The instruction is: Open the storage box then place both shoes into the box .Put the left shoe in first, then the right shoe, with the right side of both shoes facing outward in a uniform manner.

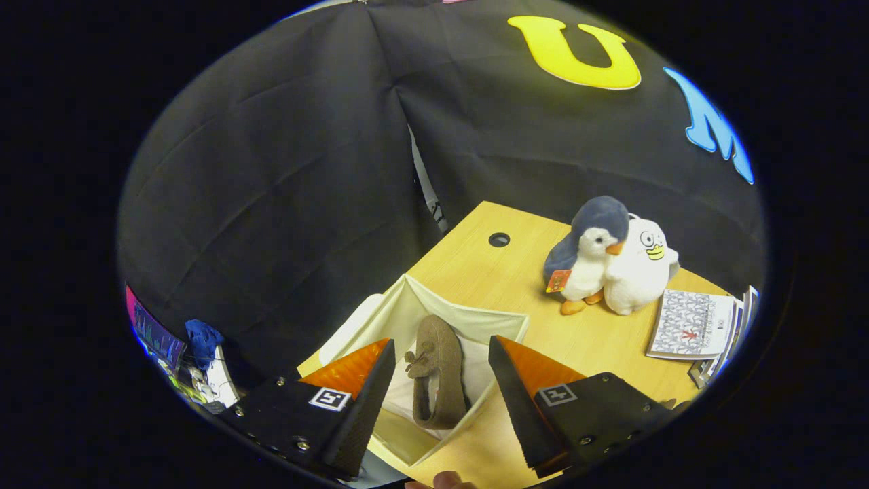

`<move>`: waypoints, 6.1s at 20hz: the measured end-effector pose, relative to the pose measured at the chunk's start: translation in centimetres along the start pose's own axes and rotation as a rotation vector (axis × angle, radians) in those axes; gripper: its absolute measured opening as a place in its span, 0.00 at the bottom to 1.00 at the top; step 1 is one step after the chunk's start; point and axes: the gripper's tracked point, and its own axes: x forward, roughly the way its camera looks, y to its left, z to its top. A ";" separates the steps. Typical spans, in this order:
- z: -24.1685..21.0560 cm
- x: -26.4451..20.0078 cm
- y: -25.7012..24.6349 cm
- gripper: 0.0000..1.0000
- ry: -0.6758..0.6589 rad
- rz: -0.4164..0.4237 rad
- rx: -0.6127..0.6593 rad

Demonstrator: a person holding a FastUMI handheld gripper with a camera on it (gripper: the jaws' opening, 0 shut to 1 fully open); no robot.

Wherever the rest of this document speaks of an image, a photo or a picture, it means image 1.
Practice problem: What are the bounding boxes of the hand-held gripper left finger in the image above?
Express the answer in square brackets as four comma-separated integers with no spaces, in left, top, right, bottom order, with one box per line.
[217,338,396,479]

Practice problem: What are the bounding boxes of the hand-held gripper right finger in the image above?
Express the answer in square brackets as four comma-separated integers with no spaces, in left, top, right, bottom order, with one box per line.
[487,334,673,478]

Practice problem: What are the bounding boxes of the brown felt shoe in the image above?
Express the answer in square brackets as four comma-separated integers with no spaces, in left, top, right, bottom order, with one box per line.
[405,314,470,431]

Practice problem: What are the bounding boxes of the cream fabric storage box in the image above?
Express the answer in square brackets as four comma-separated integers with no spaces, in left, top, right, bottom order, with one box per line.
[319,273,530,468]

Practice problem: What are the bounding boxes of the white paper sheet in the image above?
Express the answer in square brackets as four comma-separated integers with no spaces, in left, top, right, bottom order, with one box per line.
[202,346,240,409]

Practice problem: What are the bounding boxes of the grey penguin plush toy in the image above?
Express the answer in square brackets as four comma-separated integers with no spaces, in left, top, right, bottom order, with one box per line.
[542,196,631,316]

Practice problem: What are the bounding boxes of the blue cloth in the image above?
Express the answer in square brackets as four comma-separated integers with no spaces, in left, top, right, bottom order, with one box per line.
[185,319,225,372]

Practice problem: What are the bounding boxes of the white duck plush toy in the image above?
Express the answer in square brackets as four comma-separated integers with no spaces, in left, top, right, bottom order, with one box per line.
[603,216,680,317]

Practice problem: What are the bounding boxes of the grey patterned booklet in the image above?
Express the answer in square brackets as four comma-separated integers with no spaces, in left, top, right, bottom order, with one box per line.
[646,289,736,361]

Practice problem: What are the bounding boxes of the blue cover booklet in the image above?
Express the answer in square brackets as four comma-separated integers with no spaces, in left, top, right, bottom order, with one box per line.
[689,299,746,389]

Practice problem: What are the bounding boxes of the black backdrop cloth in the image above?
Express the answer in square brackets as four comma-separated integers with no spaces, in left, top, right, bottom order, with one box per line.
[117,0,768,381]

